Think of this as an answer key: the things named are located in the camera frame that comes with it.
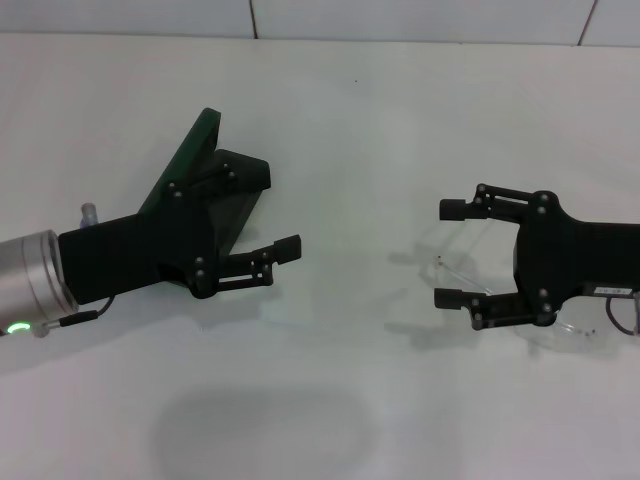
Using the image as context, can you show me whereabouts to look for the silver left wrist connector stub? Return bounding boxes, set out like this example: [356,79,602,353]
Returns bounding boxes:
[79,201,101,229]

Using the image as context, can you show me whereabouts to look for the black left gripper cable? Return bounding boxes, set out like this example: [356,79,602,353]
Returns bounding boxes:
[30,294,119,337]

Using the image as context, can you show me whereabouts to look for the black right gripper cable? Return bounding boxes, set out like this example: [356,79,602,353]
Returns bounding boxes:
[605,294,640,337]

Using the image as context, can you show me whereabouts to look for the green glasses case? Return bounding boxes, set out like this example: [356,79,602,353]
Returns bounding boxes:
[137,107,274,257]

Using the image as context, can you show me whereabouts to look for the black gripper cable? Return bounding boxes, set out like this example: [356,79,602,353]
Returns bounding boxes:
[605,294,640,337]
[30,294,119,337]

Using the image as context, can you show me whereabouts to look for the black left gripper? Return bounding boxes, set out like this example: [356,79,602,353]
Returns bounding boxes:
[58,160,237,304]

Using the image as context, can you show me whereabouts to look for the clear frame glasses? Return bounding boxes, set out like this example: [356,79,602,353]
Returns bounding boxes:
[422,224,604,359]

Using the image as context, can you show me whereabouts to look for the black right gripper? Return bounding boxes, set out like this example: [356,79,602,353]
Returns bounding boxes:
[433,183,640,331]

